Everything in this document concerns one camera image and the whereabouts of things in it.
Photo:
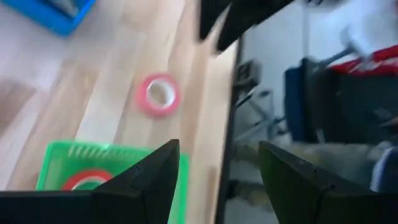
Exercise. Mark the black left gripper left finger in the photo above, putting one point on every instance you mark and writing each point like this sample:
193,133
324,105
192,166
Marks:
140,193

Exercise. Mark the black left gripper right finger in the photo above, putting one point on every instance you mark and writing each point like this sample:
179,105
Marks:
304,193

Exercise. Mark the green plastic basket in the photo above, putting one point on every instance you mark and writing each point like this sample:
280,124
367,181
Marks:
62,155

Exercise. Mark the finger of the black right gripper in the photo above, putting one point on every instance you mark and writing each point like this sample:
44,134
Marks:
210,15
248,18

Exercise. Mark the red cloth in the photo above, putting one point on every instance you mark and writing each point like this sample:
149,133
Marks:
373,60

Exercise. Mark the black storage cart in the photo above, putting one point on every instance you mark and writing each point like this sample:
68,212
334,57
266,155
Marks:
357,102

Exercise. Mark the red tape roll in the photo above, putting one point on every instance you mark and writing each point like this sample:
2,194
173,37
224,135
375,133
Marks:
81,175

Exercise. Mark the pink tape roll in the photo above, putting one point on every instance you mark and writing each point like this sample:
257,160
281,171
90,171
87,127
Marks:
141,99

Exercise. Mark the blue plastic basket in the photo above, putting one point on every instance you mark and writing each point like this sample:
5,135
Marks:
53,21

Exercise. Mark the blue panel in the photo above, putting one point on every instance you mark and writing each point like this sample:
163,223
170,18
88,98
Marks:
293,102

